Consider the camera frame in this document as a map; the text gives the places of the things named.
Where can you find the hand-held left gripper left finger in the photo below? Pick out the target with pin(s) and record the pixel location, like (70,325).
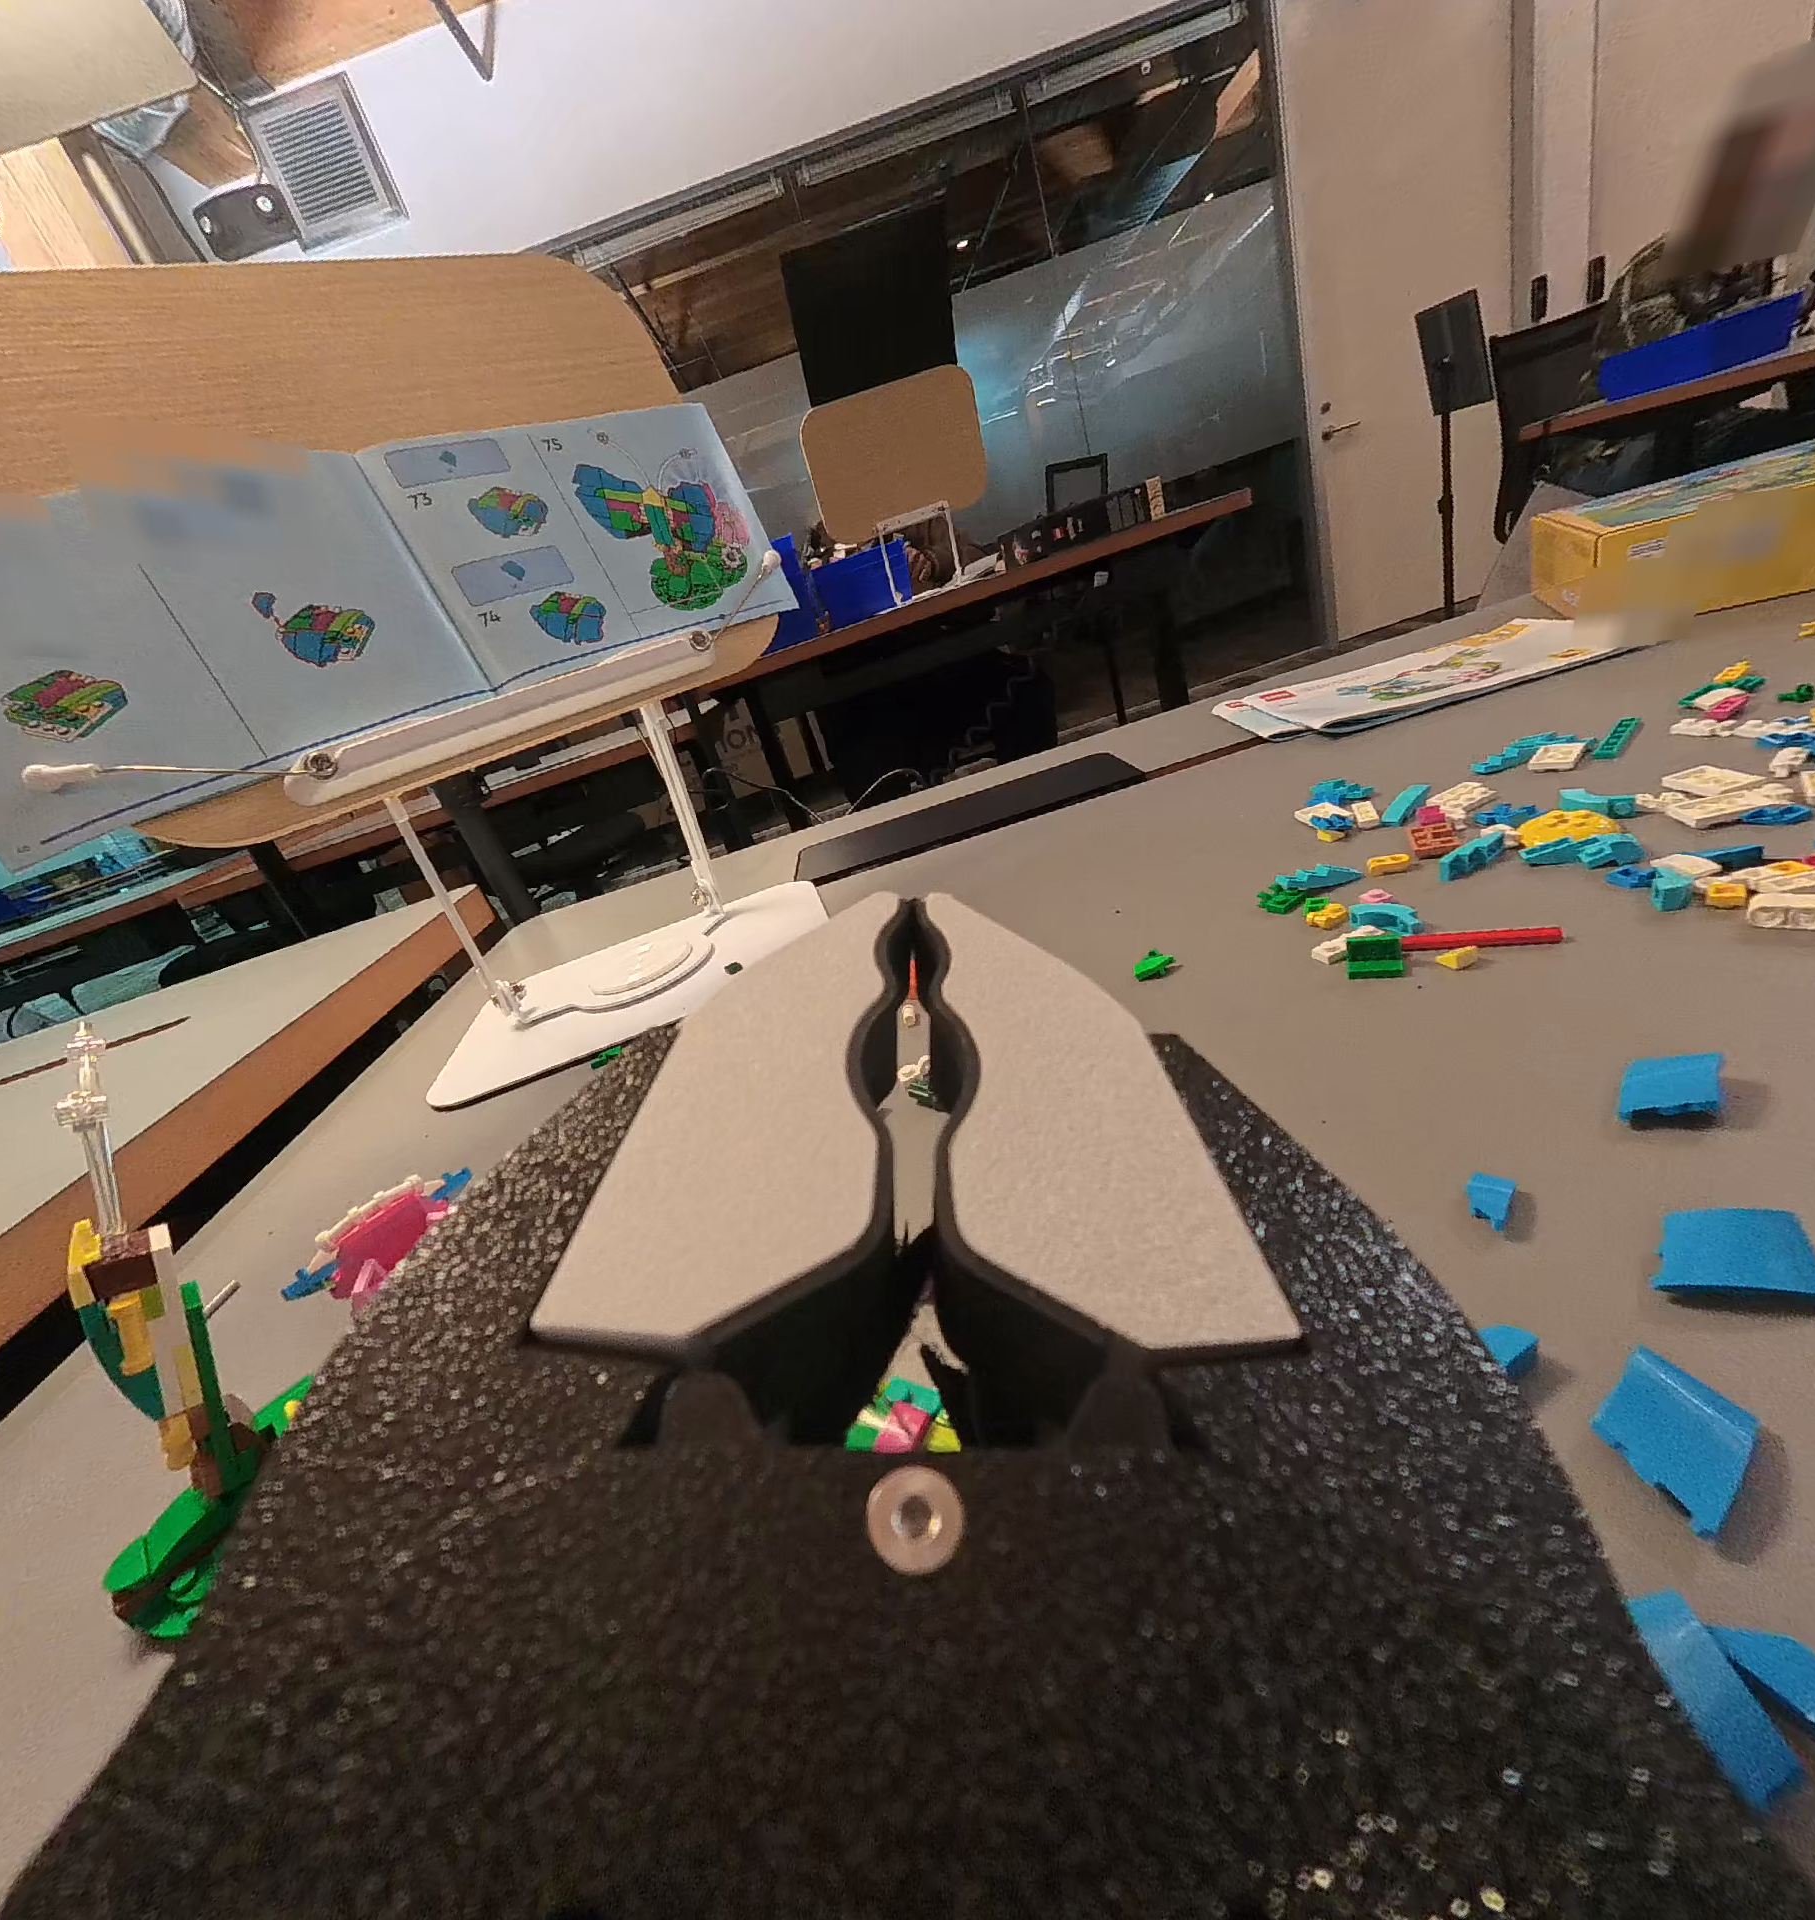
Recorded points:
(726,1187)

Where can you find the black music stand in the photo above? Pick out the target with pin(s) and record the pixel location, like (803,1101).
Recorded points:
(1453,352)

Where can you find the small wooden board stand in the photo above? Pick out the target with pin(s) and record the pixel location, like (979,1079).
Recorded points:
(892,449)

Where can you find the white air vent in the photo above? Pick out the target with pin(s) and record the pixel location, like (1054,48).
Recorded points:
(322,149)

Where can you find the long brown-edged table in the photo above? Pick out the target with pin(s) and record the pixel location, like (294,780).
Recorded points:
(1115,533)

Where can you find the multicolour lego assembly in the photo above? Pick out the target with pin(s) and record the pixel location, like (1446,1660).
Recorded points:
(892,1422)

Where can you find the wooden book stand white base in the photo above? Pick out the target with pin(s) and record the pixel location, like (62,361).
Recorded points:
(322,346)

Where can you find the black office chair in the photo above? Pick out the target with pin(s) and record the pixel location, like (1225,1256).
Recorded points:
(1546,393)

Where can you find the closed lego instruction booklet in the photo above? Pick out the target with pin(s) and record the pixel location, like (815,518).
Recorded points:
(1415,689)

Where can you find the large blue storage bin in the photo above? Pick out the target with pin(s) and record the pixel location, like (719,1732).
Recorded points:
(1703,350)

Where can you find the green lego flower stem model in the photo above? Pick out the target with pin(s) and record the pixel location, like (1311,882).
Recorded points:
(187,1412)

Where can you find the pink lego flower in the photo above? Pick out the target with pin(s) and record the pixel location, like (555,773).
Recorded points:
(372,1233)

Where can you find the red lego rod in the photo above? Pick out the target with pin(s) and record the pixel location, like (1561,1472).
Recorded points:
(1492,938)

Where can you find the yellow lego box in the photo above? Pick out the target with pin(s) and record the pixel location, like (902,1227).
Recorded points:
(1612,549)

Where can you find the open lego instruction booklet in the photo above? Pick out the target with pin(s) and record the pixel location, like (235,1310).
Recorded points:
(397,601)

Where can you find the black monitor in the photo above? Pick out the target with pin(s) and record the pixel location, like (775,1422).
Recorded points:
(864,310)

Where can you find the grey side table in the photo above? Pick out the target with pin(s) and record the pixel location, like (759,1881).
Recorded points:
(217,1035)

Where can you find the group of blue lego shells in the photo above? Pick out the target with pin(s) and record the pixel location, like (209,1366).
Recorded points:
(1739,1256)

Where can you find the pile of loose lego pieces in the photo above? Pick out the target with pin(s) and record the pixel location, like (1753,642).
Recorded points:
(1566,834)

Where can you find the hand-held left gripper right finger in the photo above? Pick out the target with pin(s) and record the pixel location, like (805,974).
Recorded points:
(1115,1200)

